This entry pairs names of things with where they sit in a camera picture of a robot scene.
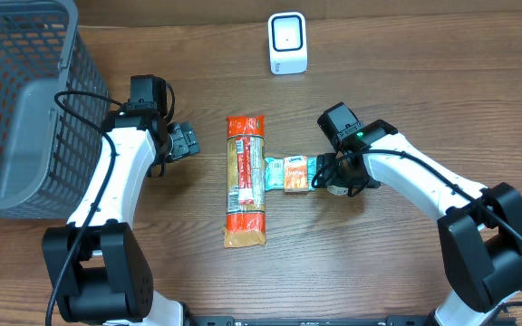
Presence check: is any teal tissue pack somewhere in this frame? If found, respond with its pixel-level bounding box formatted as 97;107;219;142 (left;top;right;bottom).
265;157;316;192

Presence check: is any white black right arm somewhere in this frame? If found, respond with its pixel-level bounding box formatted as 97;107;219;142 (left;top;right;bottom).
312;102;522;325

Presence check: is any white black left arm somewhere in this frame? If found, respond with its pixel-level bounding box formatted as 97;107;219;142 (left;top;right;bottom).
42;74;200;326

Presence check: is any orange tissue pack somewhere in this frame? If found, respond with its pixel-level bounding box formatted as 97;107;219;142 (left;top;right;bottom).
284;156;309;192

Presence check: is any green lid jar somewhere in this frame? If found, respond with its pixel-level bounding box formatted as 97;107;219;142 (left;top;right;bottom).
326;185;349;196

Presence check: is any grey plastic basket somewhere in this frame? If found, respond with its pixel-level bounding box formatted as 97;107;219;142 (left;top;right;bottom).
0;0;108;218

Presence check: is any white barcode scanner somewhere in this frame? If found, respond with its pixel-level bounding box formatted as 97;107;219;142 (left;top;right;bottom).
267;12;308;75

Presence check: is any orange pasta package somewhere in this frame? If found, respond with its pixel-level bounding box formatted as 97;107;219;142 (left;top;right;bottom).
224;115;266;248

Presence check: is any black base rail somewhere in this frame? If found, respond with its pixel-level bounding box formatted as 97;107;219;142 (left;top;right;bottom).
183;315;428;326

